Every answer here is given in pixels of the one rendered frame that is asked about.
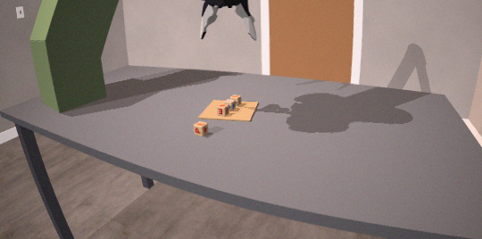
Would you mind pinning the peach flat mat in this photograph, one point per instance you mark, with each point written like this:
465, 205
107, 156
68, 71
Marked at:
243, 112

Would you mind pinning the tan letter block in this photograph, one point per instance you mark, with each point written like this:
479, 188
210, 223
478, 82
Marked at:
237, 98
201, 128
231, 103
223, 109

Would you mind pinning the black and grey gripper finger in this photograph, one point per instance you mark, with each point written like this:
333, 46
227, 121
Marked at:
243, 11
208, 16

